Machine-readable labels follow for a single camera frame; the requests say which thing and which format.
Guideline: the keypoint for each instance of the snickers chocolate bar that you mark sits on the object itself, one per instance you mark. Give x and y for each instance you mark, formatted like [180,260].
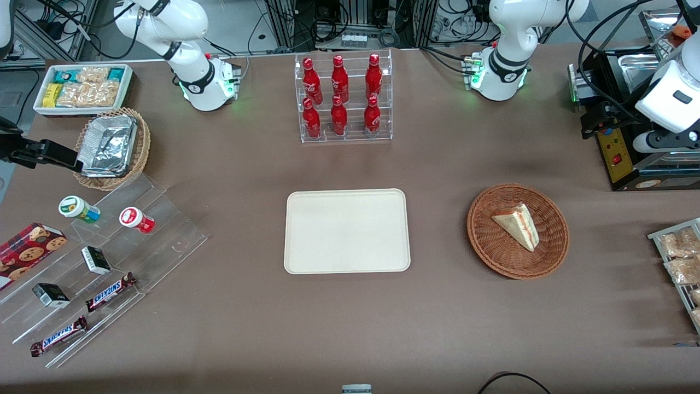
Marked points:
[109,293]
[59,336]

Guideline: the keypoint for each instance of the cream plastic tray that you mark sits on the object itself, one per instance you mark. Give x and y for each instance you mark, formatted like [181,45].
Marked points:
[346,231]

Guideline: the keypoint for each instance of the clear bagged snack pack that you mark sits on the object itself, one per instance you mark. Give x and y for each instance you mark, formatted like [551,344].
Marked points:
[683,271]
[696,295]
[696,316]
[678,244]

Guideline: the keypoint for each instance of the red cola bottle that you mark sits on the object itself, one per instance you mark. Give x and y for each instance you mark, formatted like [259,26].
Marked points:
[339,117]
[311,120]
[372,116]
[339,79]
[311,82]
[373,76]

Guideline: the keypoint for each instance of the small black white box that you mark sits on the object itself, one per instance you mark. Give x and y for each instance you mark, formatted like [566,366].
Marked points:
[95,260]
[50,295]

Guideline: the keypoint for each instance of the metal tray of pastries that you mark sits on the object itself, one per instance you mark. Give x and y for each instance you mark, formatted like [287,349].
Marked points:
[656,236]

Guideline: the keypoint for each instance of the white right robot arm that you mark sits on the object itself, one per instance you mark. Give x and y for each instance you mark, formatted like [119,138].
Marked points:
[199,76]

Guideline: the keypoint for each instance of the white rectangular snack bin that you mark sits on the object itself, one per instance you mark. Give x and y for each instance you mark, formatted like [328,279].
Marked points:
[39,106]

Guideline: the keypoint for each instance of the brown round wicker basket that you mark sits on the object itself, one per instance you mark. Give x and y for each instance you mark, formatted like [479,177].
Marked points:
[492,246]

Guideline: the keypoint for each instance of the stack of foil trays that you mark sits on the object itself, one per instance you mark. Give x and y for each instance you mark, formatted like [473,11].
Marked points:
[106,145]

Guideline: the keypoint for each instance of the black food warmer machine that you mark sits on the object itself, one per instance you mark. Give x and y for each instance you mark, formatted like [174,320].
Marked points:
[618,158]

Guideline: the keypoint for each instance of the steel warmer pan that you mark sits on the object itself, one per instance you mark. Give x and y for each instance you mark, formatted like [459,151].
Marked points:
[634,71]

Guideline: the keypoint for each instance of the white power strip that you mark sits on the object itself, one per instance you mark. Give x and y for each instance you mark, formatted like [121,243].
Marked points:
[354,41]

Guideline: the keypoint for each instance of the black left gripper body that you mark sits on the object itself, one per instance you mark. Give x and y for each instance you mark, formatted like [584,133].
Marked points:
[617,113]

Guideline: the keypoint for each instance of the small grey device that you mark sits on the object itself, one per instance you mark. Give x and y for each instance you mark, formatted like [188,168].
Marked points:
[356,389]

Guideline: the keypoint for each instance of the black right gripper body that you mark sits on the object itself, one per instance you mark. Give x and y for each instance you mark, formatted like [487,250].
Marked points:
[16,150]

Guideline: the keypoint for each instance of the red lid yoghurt cup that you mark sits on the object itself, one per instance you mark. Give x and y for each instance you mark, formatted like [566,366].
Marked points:
[134,219]

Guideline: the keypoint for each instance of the yellow snack pack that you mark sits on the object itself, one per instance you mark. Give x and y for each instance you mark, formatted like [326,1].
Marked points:
[52,95]

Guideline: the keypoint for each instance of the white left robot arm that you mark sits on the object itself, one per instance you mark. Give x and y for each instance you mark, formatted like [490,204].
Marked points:
[500,60]

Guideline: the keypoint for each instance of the aluminium frame rack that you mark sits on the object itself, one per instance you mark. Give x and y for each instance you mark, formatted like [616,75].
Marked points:
[33,33]

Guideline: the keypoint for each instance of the green lid yoghurt cup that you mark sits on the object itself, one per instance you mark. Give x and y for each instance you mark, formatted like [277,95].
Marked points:
[74,207]

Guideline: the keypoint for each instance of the teal snack pack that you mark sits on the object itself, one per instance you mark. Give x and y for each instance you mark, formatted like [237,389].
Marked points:
[116,74]
[64,75]

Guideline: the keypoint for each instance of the clear acrylic bottle rack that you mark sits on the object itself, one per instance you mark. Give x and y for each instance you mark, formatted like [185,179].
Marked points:
[355,137]

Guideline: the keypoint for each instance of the red cookie box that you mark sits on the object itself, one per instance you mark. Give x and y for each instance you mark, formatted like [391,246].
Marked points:
[24,251]

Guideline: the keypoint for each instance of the orange red fried food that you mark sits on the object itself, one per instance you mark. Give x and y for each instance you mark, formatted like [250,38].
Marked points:
[682,31]

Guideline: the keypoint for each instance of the small clear cracker pack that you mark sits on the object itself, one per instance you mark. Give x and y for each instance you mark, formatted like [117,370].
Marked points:
[93,75]

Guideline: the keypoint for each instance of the large clear cracker pack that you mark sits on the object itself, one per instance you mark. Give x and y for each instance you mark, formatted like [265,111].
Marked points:
[90,94]

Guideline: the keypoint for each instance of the light wicker basket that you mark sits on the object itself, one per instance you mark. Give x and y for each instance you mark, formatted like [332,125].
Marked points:
[141,148]

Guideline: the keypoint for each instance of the clear acrylic stepped display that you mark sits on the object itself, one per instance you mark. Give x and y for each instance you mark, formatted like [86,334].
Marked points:
[164,230]

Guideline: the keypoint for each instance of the triangular sandwich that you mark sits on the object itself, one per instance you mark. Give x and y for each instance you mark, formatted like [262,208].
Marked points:
[519,227]

